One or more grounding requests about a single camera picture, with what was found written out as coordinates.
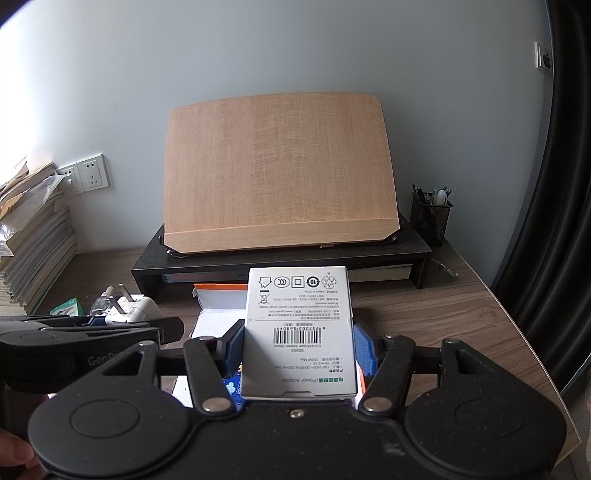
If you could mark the clear plastic piece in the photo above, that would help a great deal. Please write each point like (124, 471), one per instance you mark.
(445, 268)

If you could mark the white wall box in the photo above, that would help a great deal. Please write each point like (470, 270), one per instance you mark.
(545, 57)

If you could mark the blue playing card box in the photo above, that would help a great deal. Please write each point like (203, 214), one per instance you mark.
(233, 390)

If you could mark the wooden book stand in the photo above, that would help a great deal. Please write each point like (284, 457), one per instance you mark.
(281, 175)

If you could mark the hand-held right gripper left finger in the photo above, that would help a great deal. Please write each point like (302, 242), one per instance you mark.
(234, 346)

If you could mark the white wall socket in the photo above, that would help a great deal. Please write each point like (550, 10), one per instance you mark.
(70, 179)
(93, 173)

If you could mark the clear liquid bottle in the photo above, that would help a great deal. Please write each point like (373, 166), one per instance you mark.
(100, 304)

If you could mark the black mesh pen holder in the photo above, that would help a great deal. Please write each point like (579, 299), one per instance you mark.
(431, 217)

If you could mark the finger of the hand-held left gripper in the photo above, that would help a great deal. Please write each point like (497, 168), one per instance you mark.
(168, 330)
(69, 320)

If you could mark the black monitor riser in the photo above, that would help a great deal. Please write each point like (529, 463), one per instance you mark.
(147, 272)

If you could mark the person's left hand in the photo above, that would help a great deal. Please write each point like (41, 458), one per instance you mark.
(14, 452)

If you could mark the white charger plug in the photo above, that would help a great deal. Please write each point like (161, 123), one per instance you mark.
(136, 311)

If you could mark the stack of books and papers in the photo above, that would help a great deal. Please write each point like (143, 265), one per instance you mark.
(32, 240)

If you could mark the white adapter box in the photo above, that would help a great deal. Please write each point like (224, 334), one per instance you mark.
(300, 332)

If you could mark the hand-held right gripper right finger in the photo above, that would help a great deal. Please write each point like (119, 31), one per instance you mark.
(364, 350)

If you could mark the green and white box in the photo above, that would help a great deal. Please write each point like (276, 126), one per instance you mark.
(69, 307)

